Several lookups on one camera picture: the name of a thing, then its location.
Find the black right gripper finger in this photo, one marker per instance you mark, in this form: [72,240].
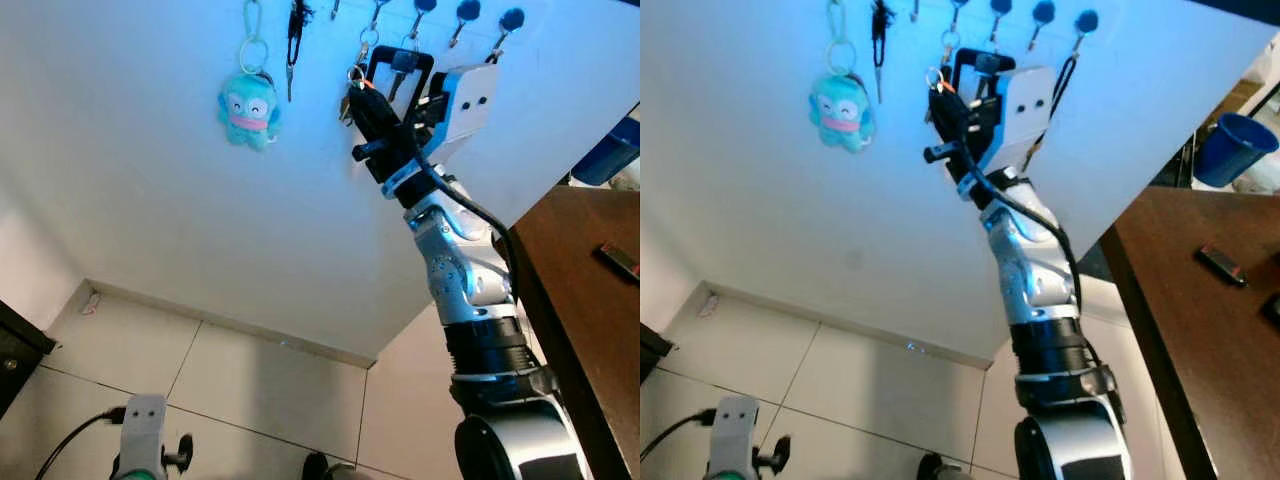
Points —
[950,110]
[370,110]

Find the key bunch with small charm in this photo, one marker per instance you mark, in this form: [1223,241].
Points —
[938,78]
[357,75]

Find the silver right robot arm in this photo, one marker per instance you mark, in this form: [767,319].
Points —
[1050,310]
[480,300]

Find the black robot right foot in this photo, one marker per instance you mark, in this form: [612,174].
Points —
[325,468]
[938,468]

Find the dark low cabinet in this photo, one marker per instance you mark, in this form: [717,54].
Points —
[652,352]
[20,360]

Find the small white skirting fitting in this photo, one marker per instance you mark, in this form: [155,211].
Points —
[709,305]
[91,302]

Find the dark brown wooden table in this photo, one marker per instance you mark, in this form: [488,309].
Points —
[1210,360]
[590,350]

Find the small black red-tipped stick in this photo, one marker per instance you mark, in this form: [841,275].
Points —
[620,262]
[1222,265]

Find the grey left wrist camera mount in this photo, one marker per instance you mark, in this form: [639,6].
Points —
[735,425]
[143,425]

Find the black rectangular frame key holder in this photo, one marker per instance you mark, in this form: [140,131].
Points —
[985,62]
[400,62]

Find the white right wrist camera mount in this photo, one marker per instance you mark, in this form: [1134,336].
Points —
[1028,105]
[468,105]

